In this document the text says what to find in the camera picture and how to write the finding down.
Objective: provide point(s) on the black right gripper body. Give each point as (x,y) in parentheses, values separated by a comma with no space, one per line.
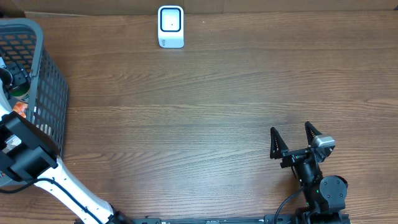
(306,172)

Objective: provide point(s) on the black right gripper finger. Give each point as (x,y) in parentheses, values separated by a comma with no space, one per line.
(311,132)
(278,146)

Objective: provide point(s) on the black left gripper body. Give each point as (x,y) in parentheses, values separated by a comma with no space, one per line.
(18,76)

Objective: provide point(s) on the orange snack packet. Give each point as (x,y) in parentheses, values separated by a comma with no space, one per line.
(21,108)

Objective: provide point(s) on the green lid jar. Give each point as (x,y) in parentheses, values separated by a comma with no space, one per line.
(22,93)

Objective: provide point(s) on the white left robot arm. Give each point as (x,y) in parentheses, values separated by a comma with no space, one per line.
(29,156)

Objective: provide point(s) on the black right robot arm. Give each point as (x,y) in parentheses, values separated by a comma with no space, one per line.
(324,196)

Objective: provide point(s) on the white barcode scanner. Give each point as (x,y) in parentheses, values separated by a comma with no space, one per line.
(170,27)

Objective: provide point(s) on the grey plastic basket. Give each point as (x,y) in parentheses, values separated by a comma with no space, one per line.
(22,41)

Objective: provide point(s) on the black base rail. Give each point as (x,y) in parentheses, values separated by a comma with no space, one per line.
(202,221)

